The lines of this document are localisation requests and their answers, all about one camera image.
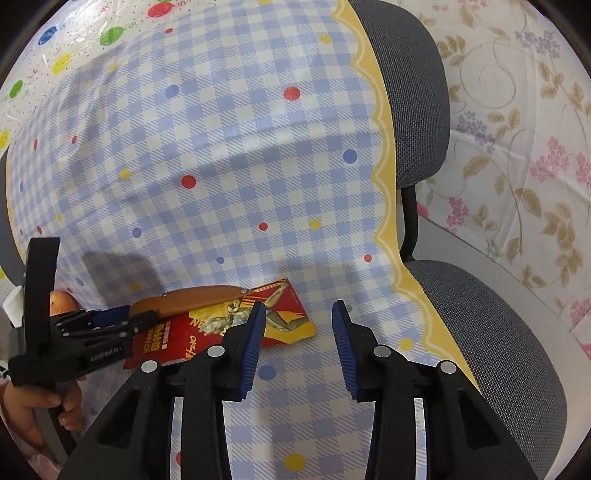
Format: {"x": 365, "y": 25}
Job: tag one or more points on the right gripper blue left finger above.
{"x": 249, "y": 348}

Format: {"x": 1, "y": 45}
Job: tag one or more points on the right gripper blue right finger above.
{"x": 342, "y": 327}

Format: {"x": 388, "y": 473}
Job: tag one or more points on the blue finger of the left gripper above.
{"x": 113, "y": 316}
{"x": 144, "y": 320}

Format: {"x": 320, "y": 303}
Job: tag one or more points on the red snack packet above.
{"x": 180, "y": 337}

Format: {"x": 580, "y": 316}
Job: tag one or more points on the brown paper piece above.
{"x": 184, "y": 300}

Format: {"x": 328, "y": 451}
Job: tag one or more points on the red apple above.
{"x": 62, "y": 302}

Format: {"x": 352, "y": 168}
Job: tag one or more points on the grey office chair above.
{"x": 415, "y": 92}

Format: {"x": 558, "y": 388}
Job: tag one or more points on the blue checkered cloth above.
{"x": 221, "y": 161}

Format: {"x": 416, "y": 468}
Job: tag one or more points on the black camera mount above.
{"x": 42, "y": 255}

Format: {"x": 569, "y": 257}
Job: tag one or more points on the floral wall sheet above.
{"x": 515, "y": 184}

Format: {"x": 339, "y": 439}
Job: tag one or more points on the balloon print wall sheet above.
{"x": 77, "y": 33}

